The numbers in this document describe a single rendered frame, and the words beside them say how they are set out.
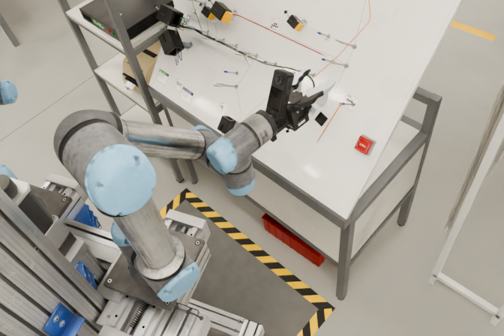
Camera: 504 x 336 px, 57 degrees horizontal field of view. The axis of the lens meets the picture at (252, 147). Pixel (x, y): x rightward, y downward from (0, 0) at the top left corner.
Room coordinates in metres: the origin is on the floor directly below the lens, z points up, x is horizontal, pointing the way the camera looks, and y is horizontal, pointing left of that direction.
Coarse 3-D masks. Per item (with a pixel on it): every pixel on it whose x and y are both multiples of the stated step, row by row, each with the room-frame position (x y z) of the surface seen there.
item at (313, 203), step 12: (156, 96) 1.71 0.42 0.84; (180, 108) 1.57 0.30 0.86; (192, 120) 1.50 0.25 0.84; (216, 132) 1.38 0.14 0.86; (252, 156) 1.21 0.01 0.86; (264, 168) 1.15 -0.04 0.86; (276, 180) 1.10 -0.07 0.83; (288, 180) 1.06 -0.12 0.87; (300, 192) 1.00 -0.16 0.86; (312, 204) 0.95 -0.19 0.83; (324, 216) 0.91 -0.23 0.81; (336, 216) 0.87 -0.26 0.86
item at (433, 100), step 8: (416, 88) 1.31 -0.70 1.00; (416, 96) 1.29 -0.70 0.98; (424, 96) 1.26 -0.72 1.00; (432, 96) 1.25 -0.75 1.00; (440, 96) 1.24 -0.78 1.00; (432, 104) 1.23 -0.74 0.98; (432, 112) 1.22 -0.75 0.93; (424, 120) 1.24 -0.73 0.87; (432, 120) 1.22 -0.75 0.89; (424, 128) 1.23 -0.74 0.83; (432, 128) 1.23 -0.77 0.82
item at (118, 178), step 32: (96, 128) 0.59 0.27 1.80; (64, 160) 0.56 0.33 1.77; (96, 160) 0.52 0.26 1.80; (128, 160) 0.51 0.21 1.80; (96, 192) 0.47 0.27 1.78; (128, 192) 0.48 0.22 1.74; (128, 224) 0.50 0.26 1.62; (160, 224) 0.53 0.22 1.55; (160, 256) 0.50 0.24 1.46; (160, 288) 0.48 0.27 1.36
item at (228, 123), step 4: (224, 116) 1.32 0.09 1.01; (228, 116) 1.34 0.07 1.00; (220, 120) 1.32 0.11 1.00; (224, 120) 1.31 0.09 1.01; (228, 120) 1.30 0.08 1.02; (232, 120) 1.30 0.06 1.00; (220, 124) 1.30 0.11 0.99; (224, 124) 1.29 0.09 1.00; (228, 124) 1.28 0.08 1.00; (232, 124) 1.30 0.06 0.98; (236, 124) 1.33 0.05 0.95; (220, 128) 1.29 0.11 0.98; (224, 128) 1.28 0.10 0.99; (228, 128) 1.28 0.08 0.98; (224, 132) 1.27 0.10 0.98
